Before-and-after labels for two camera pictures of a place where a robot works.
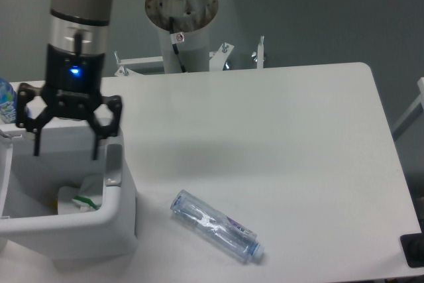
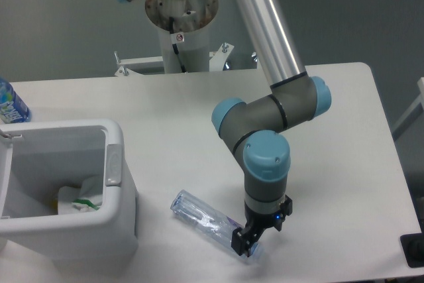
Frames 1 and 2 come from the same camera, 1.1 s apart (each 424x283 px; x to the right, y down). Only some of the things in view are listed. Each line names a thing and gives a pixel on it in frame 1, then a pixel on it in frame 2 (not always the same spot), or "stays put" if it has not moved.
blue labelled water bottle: [8, 103] stays put
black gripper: [73, 89] to [242, 238]
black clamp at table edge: [413, 247] stays put
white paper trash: [87, 197] stays put
